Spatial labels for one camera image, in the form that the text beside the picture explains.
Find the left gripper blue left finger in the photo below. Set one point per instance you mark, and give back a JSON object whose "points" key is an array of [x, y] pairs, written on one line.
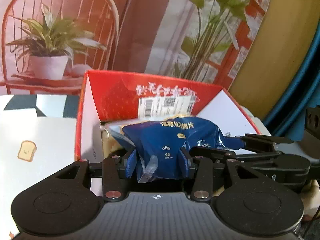
{"points": [[130, 162]]}

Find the blue cotton pad bag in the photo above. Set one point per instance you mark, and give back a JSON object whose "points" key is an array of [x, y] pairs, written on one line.
{"points": [[157, 143]]}

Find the printed living room backdrop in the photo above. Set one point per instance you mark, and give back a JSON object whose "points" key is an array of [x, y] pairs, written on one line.
{"points": [[199, 40]]}

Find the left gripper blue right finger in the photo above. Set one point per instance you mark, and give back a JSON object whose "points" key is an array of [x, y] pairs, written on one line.
{"points": [[184, 160]]}

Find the blue curtain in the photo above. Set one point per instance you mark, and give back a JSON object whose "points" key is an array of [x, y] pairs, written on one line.
{"points": [[295, 98]]}

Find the red strawberry cardboard box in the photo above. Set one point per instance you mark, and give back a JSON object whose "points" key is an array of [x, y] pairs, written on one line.
{"points": [[115, 96]]}

